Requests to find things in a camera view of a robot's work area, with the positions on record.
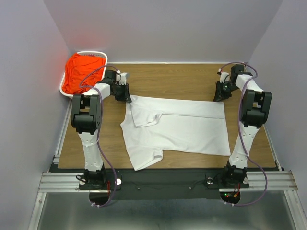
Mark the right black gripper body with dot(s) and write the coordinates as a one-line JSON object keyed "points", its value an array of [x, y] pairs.
{"points": [[224, 89]]}

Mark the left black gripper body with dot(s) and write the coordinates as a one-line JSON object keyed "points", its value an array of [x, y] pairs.
{"points": [[121, 92]]}

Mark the white t shirt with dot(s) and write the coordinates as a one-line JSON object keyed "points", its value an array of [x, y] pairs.
{"points": [[153, 125]]}

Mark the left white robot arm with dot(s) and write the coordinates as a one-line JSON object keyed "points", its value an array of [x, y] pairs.
{"points": [[86, 118]]}

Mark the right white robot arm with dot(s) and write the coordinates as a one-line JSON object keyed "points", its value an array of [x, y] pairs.
{"points": [[253, 112]]}

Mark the orange t shirt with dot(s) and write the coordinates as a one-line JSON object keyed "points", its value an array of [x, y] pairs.
{"points": [[81, 72]]}

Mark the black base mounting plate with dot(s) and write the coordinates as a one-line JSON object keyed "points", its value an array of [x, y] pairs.
{"points": [[153, 184]]}

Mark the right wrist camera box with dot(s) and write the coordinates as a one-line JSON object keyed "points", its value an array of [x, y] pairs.
{"points": [[224, 76]]}

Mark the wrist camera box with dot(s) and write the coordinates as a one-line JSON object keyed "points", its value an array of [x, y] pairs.
{"points": [[121, 78], [224, 76]]}

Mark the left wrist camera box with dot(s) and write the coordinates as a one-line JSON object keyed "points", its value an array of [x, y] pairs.
{"points": [[121, 78]]}

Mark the aluminium frame rail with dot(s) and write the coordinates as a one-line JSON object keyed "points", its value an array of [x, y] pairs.
{"points": [[53, 182]]}

